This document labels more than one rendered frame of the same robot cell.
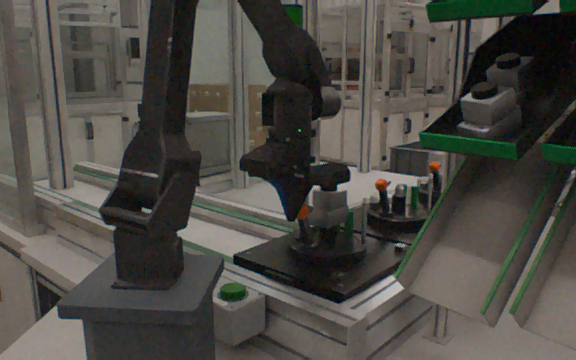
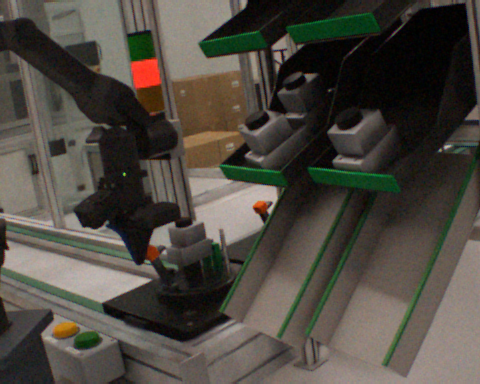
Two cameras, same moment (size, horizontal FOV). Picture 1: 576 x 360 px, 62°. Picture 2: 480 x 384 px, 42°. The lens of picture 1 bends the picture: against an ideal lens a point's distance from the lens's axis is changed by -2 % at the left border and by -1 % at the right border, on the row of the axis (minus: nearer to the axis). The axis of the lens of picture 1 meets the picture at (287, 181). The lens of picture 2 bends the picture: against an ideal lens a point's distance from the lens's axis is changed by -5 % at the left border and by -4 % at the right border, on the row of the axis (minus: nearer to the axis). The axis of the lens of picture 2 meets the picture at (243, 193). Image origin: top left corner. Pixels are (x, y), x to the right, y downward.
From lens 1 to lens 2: 0.34 m
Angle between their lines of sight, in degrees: 6
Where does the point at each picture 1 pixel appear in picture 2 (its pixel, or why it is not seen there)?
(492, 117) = (264, 146)
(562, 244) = (370, 258)
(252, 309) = (105, 355)
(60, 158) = not seen: outside the picture
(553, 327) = (350, 342)
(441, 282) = (268, 310)
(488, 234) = (310, 256)
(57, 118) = not seen: outside the picture
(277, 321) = (132, 364)
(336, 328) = (172, 366)
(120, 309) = not seen: outside the picture
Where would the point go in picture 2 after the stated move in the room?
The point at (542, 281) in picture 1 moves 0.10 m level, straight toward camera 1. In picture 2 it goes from (348, 298) to (310, 335)
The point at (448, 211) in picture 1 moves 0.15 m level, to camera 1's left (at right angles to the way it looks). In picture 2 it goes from (279, 236) to (174, 250)
